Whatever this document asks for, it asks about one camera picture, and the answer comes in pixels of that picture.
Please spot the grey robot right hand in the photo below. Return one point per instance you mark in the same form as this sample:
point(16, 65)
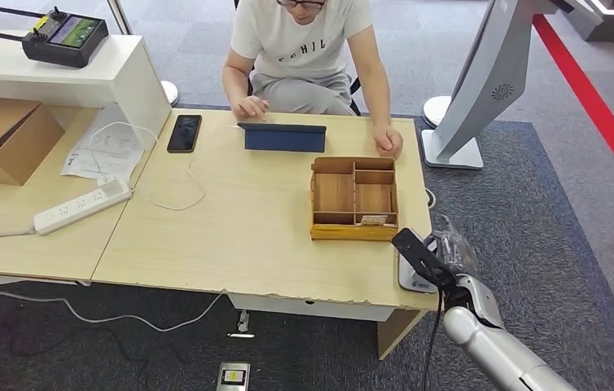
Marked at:
point(457, 253)

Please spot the person's right hand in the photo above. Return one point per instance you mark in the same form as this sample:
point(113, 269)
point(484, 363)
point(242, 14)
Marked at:
point(250, 108)

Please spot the person's left hand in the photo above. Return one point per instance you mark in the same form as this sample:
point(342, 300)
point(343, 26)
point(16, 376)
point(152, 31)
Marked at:
point(388, 141)

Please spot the person's left forearm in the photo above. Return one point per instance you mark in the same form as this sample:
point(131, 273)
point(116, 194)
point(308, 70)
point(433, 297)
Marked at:
point(378, 97)

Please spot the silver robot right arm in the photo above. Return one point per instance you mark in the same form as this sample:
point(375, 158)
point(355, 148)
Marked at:
point(493, 351)

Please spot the person's right forearm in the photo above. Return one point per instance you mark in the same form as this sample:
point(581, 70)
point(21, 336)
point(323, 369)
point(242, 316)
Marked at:
point(236, 81)

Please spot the grey card reader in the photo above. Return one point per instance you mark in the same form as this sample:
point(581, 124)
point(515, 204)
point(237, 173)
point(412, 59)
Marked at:
point(414, 283)

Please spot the person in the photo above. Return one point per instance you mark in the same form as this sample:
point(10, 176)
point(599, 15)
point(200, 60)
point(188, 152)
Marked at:
point(299, 48)

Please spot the tablet in dark blue case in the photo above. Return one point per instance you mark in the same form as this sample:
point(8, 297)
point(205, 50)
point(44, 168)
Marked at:
point(284, 140)

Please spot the round white stand base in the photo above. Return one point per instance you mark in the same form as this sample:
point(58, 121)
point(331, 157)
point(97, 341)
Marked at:
point(435, 110)
point(171, 93)

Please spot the round white floor disc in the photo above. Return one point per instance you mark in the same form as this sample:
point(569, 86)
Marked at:
point(432, 198)

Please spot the black chair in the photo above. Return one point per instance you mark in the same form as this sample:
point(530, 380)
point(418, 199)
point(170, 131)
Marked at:
point(356, 86)

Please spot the black smartphone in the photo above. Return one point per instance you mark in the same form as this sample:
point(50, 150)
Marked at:
point(184, 134)

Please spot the wooden compartment organizer box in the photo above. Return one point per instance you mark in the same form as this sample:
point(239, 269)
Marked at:
point(334, 194)

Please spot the grey kiosk display stand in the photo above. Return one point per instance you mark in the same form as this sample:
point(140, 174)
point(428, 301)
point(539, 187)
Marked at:
point(488, 81)

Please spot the white shelf unit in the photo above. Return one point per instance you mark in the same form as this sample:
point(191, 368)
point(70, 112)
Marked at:
point(118, 75)

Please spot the printed paper sheet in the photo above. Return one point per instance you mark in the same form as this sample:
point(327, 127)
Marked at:
point(113, 154)

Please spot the metal stand pole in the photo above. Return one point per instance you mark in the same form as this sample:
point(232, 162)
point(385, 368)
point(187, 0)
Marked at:
point(119, 17)

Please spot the white power strip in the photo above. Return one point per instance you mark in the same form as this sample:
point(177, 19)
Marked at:
point(81, 206)

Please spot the black remote controller with antennas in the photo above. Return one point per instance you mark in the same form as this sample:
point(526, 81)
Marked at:
point(64, 41)

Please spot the white floor plug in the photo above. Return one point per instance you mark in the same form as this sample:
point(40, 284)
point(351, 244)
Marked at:
point(242, 322)

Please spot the metal floor socket box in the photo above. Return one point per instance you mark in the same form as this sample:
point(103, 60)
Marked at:
point(233, 376)

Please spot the black right wrist camera bracket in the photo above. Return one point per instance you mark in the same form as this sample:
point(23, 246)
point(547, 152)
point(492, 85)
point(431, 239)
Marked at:
point(420, 256)

